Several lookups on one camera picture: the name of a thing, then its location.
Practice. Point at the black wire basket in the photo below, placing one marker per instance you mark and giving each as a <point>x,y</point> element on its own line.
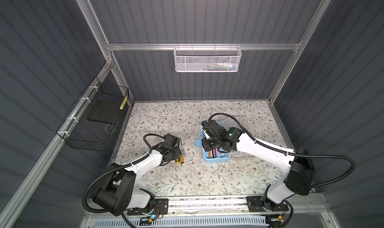
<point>82,134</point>

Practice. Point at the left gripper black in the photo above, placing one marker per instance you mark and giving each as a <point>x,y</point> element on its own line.
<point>177,153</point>

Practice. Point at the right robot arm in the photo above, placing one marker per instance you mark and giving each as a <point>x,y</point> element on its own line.
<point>297,171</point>

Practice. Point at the items in white basket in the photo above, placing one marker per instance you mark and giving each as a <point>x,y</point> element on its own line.
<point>226,67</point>

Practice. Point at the white wire mesh basket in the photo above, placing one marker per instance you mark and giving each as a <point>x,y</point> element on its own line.
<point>187,59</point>

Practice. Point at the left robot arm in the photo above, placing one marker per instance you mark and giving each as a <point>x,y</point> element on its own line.
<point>114,191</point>

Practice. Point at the black foam pad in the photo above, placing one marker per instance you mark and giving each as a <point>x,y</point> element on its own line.
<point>105,112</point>

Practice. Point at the aluminium front rail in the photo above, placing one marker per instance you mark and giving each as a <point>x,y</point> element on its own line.
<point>232,205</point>

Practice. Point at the blue plastic tool box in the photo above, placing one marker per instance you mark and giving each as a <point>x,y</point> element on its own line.
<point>221,155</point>

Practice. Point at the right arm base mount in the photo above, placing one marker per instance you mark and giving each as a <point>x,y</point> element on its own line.
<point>257,204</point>

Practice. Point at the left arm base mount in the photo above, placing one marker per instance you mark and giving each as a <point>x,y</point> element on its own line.
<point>156,206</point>

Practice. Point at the white perforated cable duct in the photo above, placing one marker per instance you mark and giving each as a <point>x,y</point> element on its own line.
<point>200,222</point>

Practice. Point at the yellow marker in basket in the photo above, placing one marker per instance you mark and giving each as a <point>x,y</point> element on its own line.
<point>123,103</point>

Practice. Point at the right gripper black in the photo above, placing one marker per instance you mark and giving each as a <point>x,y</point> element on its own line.
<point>205,146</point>

